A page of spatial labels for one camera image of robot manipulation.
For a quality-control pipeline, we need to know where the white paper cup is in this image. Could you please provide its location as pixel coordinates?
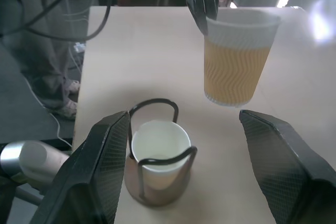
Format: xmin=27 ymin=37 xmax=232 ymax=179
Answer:
xmin=131 ymin=121 xmax=191 ymax=191

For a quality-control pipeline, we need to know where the silver robot body tube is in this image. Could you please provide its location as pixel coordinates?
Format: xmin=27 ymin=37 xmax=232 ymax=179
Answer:
xmin=0 ymin=140 xmax=71 ymax=192

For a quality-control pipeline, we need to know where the person in grey trousers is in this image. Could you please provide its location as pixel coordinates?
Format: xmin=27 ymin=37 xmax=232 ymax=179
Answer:
xmin=7 ymin=0 xmax=91 ymax=120

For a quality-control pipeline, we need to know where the yellow corrugated paper cup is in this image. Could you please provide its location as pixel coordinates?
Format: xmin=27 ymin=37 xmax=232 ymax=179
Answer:
xmin=203 ymin=7 xmax=282 ymax=108

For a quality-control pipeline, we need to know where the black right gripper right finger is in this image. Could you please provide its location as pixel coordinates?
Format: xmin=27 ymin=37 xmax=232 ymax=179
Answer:
xmin=238 ymin=109 xmax=336 ymax=224

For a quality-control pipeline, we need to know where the black wire cup holder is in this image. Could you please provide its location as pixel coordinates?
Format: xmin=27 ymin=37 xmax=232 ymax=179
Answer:
xmin=124 ymin=98 xmax=198 ymax=207

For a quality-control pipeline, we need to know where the black cable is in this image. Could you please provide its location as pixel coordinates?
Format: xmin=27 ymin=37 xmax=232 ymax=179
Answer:
xmin=0 ymin=0 xmax=117 ymax=42

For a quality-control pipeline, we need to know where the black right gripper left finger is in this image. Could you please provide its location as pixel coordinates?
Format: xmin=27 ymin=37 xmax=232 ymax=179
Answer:
xmin=30 ymin=110 xmax=131 ymax=224

